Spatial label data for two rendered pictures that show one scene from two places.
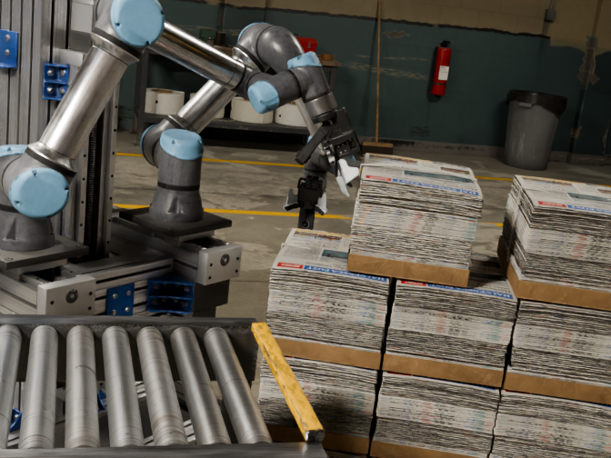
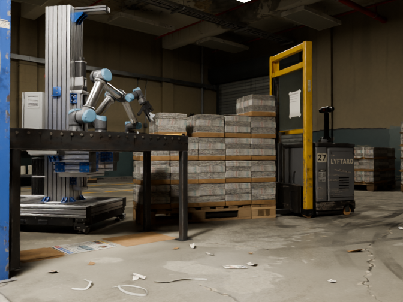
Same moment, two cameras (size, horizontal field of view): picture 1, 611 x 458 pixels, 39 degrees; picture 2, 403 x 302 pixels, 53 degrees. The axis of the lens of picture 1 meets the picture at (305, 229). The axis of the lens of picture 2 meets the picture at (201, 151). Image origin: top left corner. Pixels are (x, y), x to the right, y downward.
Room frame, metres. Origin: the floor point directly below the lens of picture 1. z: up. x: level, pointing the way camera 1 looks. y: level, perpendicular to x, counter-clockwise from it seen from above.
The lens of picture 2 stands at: (-1.75, 1.16, 0.63)
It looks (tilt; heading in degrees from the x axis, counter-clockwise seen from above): 1 degrees up; 335
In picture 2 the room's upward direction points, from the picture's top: straight up
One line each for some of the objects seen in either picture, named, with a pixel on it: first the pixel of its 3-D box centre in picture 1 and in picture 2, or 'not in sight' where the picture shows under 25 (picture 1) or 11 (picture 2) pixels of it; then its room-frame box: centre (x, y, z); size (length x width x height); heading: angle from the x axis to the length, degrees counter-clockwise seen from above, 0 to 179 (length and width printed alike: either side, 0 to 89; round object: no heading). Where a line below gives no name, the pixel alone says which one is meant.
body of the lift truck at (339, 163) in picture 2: not in sight; (317, 177); (1.97, -2.05, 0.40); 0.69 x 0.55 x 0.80; 175
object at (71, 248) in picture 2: not in sight; (85, 246); (1.20, 0.69, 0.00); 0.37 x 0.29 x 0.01; 106
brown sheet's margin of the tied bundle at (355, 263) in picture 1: (406, 261); (170, 134); (2.02, -0.25, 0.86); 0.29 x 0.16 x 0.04; 86
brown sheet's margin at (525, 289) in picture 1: (564, 273); (204, 135); (2.08, -0.65, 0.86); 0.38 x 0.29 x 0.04; 176
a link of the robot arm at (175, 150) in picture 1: (180, 156); (100, 121); (2.33, 0.37, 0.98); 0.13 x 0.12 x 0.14; 30
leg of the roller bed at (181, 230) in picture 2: not in sight; (183, 195); (1.16, -0.04, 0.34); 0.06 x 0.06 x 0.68; 16
